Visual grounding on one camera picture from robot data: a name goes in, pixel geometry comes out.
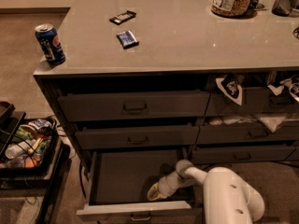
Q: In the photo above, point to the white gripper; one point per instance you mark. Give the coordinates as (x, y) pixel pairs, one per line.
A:
(165, 186)

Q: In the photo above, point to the grey drawer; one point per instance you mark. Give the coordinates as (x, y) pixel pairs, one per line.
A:
(133, 105)
(151, 136)
(120, 181)
(255, 100)
(210, 155)
(253, 132)

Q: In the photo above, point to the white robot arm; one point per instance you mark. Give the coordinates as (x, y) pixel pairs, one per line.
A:
(228, 198)

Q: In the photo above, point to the grey drawer cabinet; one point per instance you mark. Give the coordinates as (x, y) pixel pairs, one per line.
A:
(182, 46)

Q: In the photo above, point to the clear plastic bags in drawer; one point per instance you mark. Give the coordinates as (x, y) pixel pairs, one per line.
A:
(271, 121)

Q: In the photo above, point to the black tray of snacks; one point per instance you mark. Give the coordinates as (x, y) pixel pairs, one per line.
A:
(27, 146)

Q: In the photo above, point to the black white chip bag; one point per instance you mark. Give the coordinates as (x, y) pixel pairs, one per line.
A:
(230, 87)
(291, 84)

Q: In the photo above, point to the blue snack packet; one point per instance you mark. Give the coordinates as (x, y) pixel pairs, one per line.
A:
(127, 39)

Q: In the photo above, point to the black candy bar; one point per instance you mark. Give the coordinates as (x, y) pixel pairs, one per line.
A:
(123, 17)

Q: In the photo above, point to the blue soda can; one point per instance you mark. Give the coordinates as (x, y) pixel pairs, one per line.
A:
(48, 40)

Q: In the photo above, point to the dark glass pitcher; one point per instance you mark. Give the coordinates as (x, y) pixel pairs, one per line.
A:
(283, 8)

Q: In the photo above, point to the black cart frame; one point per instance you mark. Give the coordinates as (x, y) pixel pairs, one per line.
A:
(44, 188)

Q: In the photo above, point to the black wire object on counter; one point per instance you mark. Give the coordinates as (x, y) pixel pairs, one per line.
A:
(296, 32)

